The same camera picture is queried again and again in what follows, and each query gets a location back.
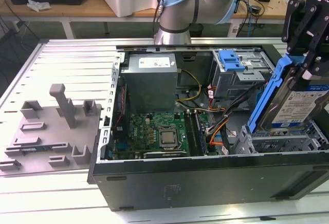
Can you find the CPU socket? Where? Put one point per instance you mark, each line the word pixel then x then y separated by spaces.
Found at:
pixel 158 139

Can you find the black graphics card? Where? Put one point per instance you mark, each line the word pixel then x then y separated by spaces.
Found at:
pixel 165 154

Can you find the crumpled white paper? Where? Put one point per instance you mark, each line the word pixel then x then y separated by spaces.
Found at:
pixel 38 4

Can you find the green motherboard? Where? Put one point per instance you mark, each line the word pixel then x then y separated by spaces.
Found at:
pixel 144 123

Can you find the installed RAM stick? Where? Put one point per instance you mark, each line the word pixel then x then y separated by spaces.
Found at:
pixel 201 134

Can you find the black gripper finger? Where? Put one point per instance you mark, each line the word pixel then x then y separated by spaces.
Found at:
pixel 288 21
pixel 312 62

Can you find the black RAM slot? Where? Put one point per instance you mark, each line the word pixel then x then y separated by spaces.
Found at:
pixel 190 131

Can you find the metal optical drive cage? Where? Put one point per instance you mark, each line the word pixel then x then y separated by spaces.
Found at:
pixel 231 85

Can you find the RAM stick in rack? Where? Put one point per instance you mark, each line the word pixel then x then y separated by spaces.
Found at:
pixel 28 149

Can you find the metal disk bay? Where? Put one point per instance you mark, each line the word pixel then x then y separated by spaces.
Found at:
pixel 244 141

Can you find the grey parts rack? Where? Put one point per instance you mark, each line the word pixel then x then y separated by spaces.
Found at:
pixel 51 136

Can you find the grey power supply unit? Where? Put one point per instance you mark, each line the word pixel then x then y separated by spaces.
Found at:
pixel 149 88

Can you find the hard disk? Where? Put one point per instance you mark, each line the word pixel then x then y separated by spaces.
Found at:
pixel 290 105

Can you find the wooden desk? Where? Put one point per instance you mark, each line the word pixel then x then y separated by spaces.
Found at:
pixel 84 8

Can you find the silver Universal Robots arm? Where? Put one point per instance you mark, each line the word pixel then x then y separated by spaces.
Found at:
pixel 180 10

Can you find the black PC case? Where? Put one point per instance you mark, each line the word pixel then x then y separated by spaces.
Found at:
pixel 205 183

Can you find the silver CPU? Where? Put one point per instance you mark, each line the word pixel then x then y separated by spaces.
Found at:
pixel 168 138

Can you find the blue plastic cage latch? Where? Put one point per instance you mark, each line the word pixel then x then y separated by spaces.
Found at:
pixel 231 60

